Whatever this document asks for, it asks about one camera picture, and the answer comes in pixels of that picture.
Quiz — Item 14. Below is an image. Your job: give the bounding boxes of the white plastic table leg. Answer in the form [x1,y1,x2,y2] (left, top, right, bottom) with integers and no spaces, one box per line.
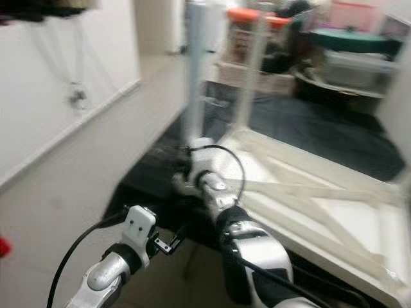
[234,10,270,132]
[183,3,210,145]

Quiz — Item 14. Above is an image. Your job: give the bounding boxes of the white plastic children table top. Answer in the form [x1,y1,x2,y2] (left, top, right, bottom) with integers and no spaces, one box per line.
[172,125,411,308]

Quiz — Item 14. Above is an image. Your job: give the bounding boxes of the beige patterned box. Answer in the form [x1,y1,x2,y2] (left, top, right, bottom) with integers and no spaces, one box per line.
[215,61,296,94]

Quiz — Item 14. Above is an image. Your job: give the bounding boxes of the orange lidded storage box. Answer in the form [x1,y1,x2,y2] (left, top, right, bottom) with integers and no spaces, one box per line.
[227,8,293,65]

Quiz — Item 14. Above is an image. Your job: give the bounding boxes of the red plastic stool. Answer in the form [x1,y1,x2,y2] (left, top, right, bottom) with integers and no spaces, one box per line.
[0,236,12,259]

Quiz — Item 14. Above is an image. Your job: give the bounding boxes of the black round basin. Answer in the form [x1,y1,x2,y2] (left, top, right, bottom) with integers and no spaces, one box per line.
[292,66,394,102]

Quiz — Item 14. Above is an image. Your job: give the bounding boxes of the clear plastic container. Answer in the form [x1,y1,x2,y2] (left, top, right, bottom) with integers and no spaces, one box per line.
[321,50,400,89]

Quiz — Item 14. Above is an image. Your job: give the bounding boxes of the green round lid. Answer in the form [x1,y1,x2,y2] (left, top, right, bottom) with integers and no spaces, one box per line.
[308,29,402,53]

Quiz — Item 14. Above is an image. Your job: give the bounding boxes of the black basket with items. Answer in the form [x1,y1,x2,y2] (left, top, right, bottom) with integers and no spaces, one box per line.
[0,0,97,23]

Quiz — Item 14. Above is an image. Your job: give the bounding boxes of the pink plastic box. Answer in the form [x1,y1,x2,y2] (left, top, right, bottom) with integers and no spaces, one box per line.
[328,2,381,33]

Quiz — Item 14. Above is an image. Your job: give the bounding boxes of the small grey framed screen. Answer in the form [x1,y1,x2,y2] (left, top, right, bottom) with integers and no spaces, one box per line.
[382,13,411,40]

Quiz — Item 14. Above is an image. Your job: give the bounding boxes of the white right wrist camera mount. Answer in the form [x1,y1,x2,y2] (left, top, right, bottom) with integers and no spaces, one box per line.
[188,138,217,188]

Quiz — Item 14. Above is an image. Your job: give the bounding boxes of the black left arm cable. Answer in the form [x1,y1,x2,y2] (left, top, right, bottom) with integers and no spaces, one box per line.
[46,212,127,308]

